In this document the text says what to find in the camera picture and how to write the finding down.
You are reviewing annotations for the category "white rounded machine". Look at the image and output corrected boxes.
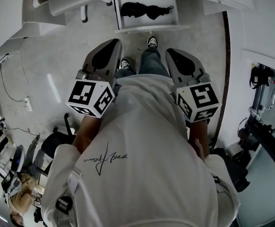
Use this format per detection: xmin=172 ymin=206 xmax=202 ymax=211
xmin=10 ymin=145 xmax=26 ymax=172

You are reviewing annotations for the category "black cloth item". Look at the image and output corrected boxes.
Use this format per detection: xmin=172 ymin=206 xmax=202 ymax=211
xmin=120 ymin=1 xmax=174 ymax=20

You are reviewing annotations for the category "person's right forearm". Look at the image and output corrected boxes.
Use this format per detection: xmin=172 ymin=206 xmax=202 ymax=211
xmin=189 ymin=119 xmax=210 ymax=162

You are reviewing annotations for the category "black and white sneaker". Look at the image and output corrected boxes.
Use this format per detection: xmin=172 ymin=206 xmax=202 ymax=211
xmin=147 ymin=35 xmax=159 ymax=49
xmin=120 ymin=57 xmax=132 ymax=70

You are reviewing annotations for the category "white floor cable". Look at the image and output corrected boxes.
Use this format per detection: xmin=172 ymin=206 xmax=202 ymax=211
xmin=0 ymin=38 xmax=31 ymax=104

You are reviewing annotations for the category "black shoulder bag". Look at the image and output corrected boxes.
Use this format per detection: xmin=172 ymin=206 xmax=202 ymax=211
xmin=249 ymin=65 xmax=275 ymax=89

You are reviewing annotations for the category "dark floor strip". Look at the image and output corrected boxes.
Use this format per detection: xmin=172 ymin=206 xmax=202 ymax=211
xmin=213 ymin=10 xmax=231 ymax=148

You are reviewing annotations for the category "dark framed window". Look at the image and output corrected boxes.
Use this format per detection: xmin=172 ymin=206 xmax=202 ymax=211
xmin=246 ymin=61 xmax=275 ymax=156

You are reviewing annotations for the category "person's left forearm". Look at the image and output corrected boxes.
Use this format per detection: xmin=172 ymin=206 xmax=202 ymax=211
xmin=72 ymin=114 xmax=102 ymax=155

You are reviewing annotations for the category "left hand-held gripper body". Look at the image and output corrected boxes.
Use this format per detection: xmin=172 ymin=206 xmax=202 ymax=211
xmin=65 ymin=69 xmax=123 ymax=120

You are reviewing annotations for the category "white drawer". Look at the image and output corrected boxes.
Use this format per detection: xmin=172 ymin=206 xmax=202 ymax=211
xmin=113 ymin=0 xmax=191 ymax=35

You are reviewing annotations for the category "black office chair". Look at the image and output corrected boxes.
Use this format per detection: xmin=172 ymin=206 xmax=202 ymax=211
xmin=41 ymin=113 xmax=81 ymax=177

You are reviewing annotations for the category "white power strip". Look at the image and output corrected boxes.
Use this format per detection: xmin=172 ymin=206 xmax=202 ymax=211
xmin=25 ymin=97 xmax=34 ymax=112

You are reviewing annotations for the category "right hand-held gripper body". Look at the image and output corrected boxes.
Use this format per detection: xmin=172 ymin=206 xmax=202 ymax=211
xmin=176 ymin=72 xmax=221 ymax=123

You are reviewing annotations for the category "person's white shirt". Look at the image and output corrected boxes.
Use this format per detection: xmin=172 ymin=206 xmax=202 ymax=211
xmin=41 ymin=76 xmax=241 ymax=227

